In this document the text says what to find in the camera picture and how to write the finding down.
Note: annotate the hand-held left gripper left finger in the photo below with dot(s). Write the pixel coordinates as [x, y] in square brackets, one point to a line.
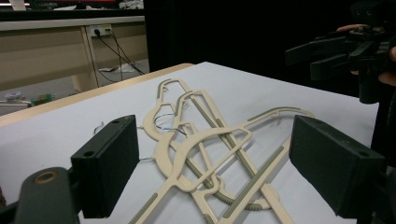
[106, 165]

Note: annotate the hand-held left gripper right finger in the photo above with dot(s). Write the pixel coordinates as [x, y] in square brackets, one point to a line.
[336, 168]

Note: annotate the beige plastic clothes hanger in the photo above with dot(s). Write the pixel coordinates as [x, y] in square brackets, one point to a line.
[162, 155]
[214, 131]
[148, 123]

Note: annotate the white table sheet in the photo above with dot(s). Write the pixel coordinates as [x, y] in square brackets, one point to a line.
[46, 149]

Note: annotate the black curtain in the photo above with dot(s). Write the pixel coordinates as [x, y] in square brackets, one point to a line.
[249, 34]

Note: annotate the green packet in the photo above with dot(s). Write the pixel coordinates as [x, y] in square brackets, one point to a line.
[41, 99]

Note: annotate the white crumpled paper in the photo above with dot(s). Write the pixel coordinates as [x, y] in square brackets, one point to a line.
[123, 68]

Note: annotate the clear plastic bottle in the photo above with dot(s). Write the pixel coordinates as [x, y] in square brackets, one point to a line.
[14, 95]

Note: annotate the beige wooden desk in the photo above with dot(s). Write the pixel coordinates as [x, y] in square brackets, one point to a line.
[40, 53]

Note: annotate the white crumpled cloth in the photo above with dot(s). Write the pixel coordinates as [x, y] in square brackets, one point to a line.
[130, 4]

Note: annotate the white wall power outlet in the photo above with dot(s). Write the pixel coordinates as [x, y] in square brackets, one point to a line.
[104, 28]

